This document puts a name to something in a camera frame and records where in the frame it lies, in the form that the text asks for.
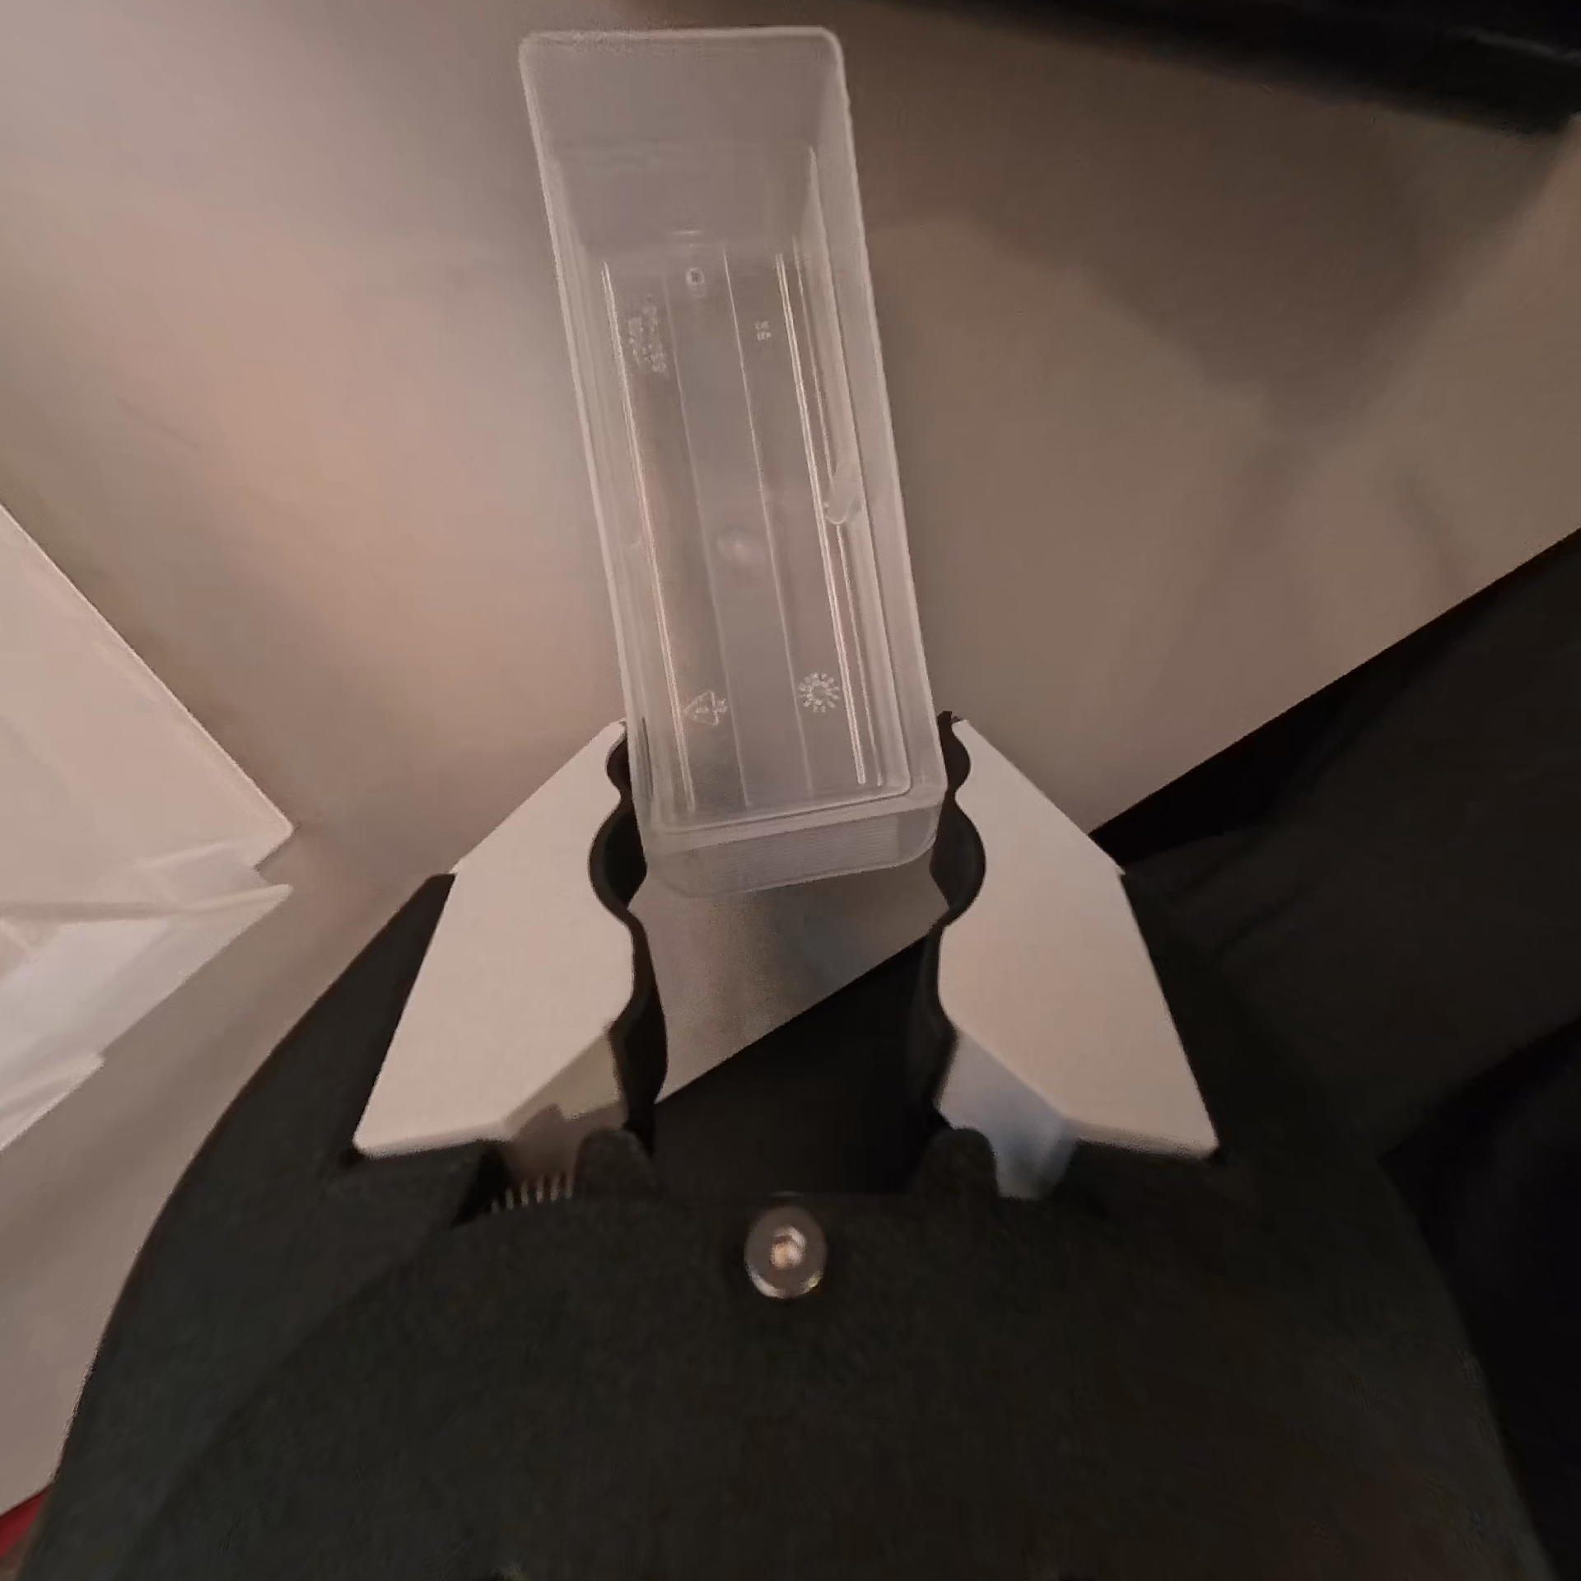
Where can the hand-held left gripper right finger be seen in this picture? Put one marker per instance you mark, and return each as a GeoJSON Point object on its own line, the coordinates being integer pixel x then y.
{"type": "Point", "coordinates": [1074, 989]}

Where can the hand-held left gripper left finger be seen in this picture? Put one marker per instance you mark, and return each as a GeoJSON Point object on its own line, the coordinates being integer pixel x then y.
{"type": "Point", "coordinates": [507, 989]}

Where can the large clear storage box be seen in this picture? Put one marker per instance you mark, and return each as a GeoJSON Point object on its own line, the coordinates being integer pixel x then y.
{"type": "Point", "coordinates": [112, 803]}

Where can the clear plastic drawer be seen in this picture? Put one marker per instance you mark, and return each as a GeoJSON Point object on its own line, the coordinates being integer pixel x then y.
{"type": "Point", "coordinates": [729, 494]}

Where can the person's black clothing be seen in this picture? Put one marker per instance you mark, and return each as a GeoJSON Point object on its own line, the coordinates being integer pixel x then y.
{"type": "Point", "coordinates": [1359, 803]}

